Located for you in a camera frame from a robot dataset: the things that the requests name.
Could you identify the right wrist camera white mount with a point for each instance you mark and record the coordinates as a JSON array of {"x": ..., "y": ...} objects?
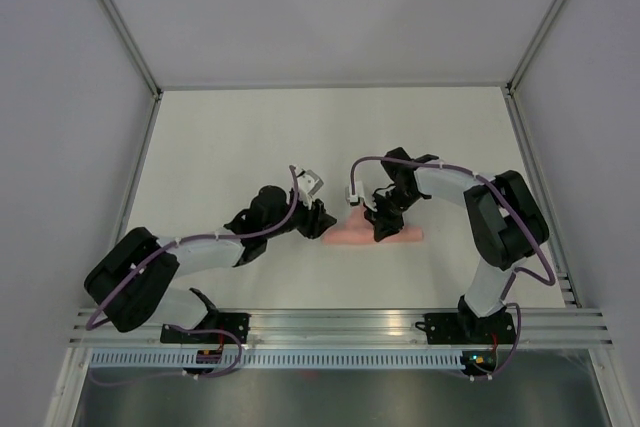
[{"x": 355, "y": 194}]

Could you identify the white slotted cable duct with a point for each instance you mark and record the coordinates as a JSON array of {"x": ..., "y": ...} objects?
[{"x": 280, "y": 358}]

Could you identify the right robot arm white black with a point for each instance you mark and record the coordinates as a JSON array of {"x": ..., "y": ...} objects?
[{"x": 506, "y": 223}]

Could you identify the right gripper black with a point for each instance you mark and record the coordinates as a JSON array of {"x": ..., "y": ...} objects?
[{"x": 384, "y": 226}]

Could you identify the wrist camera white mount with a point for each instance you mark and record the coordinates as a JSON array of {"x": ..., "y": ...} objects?
[
  {"x": 355, "y": 194},
  {"x": 308, "y": 185}
]

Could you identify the right aluminium frame post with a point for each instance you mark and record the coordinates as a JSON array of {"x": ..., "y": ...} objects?
[{"x": 542, "y": 31}]

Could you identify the aluminium frame post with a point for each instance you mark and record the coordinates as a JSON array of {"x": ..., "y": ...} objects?
[
  {"x": 542, "y": 31},
  {"x": 125, "y": 37}
]

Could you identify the aluminium mounting rail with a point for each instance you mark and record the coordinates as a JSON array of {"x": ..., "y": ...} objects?
[{"x": 569, "y": 327}]

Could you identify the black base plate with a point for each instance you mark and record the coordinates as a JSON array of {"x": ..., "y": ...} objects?
[
  {"x": 222, "y": 328},
  {"x": 445, "y": 329}
]

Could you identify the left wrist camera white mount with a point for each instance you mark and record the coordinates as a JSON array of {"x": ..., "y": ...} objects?
[{"x": 308, "y": 185}]

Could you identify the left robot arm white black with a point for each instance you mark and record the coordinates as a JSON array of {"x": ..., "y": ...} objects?
[{"x": 132, "y": 282}]

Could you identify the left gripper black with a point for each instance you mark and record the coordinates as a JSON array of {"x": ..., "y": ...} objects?
[{"x": 317, "y": 221}]

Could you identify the pink cloth napkin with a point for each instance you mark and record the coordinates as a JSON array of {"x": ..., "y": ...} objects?
[{"x": 357, "y": 231}]

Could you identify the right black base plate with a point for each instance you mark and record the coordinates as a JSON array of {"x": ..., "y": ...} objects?
[{"x": 445, "y": 329}]

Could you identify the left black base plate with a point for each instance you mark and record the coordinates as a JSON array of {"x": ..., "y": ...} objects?
[{"x": 222, "y": 328}]

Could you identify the left aluminium frame post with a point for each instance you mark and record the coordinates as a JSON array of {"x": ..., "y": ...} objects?
[{"x": 125, "y": 37}]

